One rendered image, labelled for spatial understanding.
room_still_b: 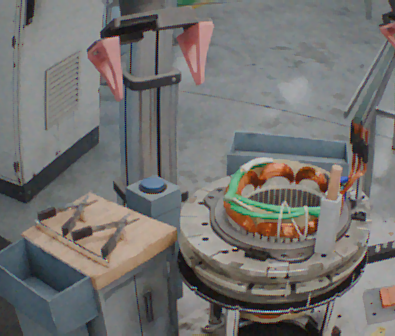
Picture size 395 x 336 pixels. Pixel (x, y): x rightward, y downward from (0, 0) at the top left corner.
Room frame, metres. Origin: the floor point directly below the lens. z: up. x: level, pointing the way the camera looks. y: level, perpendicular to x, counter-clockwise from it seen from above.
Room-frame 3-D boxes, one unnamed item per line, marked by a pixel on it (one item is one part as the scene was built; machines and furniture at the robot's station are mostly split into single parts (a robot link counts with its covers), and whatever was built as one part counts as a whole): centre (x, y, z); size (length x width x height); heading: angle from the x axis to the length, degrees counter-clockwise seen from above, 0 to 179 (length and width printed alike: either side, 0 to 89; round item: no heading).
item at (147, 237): (0.98, 0.16, 1.05); 0.20 x 0.19 x 0.02; 144
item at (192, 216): (0.99, -0.14, 1.09); 0.32 x 0.32 x 0.01
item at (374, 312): (1.08, -0.41, 0.79); 0.12 x 0.09 x 0.02; 0
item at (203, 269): (0.88, -0.04, 1.06); 0.09 x 0.04 x 0.01; 60
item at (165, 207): (1.20, 0.08, 0.91); 0.07 x 0.07 x 0.25; 45
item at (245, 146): (1.30, -0.18, 0.92); 0.25 x 0.11 x 0.28; 81
